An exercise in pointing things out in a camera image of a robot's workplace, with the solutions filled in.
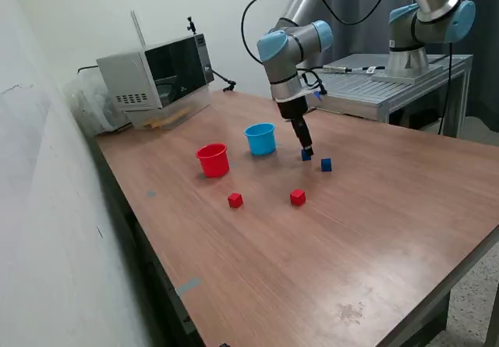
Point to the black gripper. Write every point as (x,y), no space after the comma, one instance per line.
(292,109)

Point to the blue cube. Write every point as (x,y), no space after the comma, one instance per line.
(326,165)
(306,157)

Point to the red cube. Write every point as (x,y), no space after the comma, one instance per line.
(235,200)
(298,198)

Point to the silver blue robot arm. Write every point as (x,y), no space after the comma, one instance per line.
(296,43)

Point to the blue plastic cup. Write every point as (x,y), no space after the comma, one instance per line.
(260,144)

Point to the aluminium extrusion robot stand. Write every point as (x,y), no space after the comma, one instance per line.
(351,86)

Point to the silver connector box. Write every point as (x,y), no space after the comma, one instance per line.
(339,68)

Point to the red plastic cup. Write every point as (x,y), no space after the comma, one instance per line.
(212,165)

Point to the clear acrylic stand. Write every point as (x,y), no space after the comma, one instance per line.
(199,103)

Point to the grey robot mounting plate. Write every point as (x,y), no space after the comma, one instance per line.
(432,72)

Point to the wooden pieces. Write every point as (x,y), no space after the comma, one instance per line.
(156,122)

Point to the silver microwave oven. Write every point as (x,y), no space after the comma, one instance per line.
(128,74)

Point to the long grey tape patch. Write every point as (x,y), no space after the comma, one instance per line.
(189,286)

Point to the white rod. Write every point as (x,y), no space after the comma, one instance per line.
(137,27)

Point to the clear plastic bag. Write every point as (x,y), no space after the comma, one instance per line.
(89,105)

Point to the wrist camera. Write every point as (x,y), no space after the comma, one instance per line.
(319,93)

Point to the small black camera mount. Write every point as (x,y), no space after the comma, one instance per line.
(192,27)

